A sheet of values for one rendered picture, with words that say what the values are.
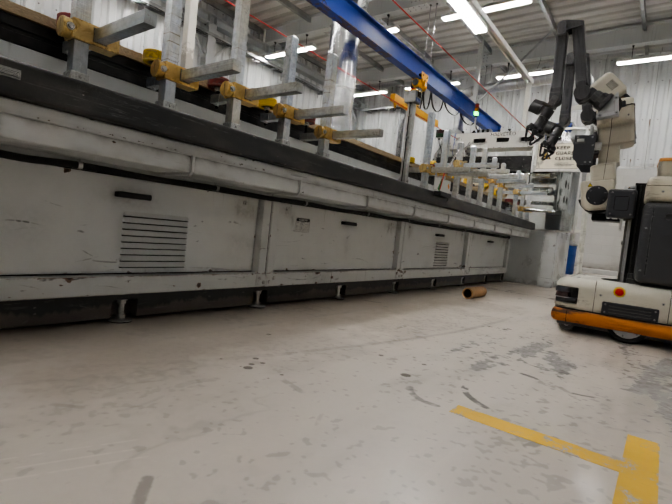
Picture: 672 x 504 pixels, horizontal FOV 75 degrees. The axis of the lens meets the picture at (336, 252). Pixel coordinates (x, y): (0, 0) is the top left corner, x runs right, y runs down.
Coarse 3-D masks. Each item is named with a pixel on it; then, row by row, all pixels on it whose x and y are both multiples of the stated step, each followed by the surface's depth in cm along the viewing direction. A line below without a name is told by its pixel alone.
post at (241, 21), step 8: (240, 0) 147; (248, 0) 149; (240, 8) 147; (248, 8) 149; (240, 16) 147; (248, 16) 149; (240, 24) 147; (248, 24) 150; (240, 32) 148; (232, 40) 149; (240, 40) 148; (232, 48) 149; (240, 48) 148; (232, 56) 149; (240, 56) 149; (232, 80) 149; (240, 80) 150; (232, 104) 149; (240, 104) 151; (232, 112) 149; (232, 120) 149
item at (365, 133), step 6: (336, 132) 190; (342, 132) 188; (348, 132) 186; (354, 132) 184; (360, 132) 182; (366, 132) 181; (372, 132) 179; (378, 132) 177; (300, 138) 202; (306, 138) 200; (312, 138) 198; (336, 138) 191; (342, 138) 190; (348, 138) 188; (354, 138) 187; (360, 138) 186
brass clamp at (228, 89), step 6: (222, 84) 148; (228, 84) 146; (234, 84) 147; (240, 84) 149; (222, 90) 148; (228, 90) 146; (234, 90) 147; (240, 90) 149; (228, 96) 148; (234, 96) 148; (240, 96) 150; (246, 102) 153; (252, 102) 154; (258, 102) 156
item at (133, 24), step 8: (128, 16) 101; (136, 16) 99; (144, 16) 97; (152, 16) 98; (112, 24) 106; (120, 24) 103; (128, 24) 101; (136, 24) 99; (144, 24) 98; (152, 24) 99; (96, 32) 111; (104, 32) 108; (112, 32) 106; (120, 32) 104; (128, 32) 104; (136, 32) 103; (96, 40) 111; (104, 40) 110; (112, 40) 110; (64, 48) 122
